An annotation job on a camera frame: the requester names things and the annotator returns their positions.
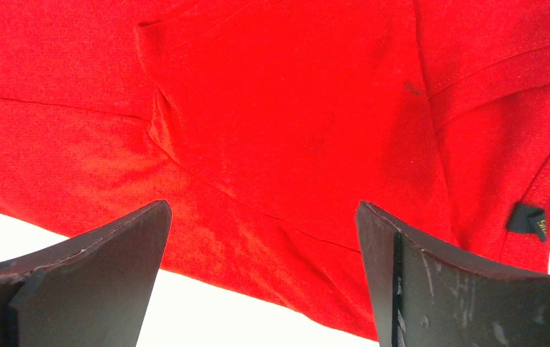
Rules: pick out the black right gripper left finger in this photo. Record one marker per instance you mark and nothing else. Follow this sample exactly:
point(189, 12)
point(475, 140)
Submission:
point(89, 290)

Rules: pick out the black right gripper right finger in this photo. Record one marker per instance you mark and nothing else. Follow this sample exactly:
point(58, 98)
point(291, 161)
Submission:
point(427, 292)

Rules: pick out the red t shirt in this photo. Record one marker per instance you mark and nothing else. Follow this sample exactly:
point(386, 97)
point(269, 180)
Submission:
point(265, 123)

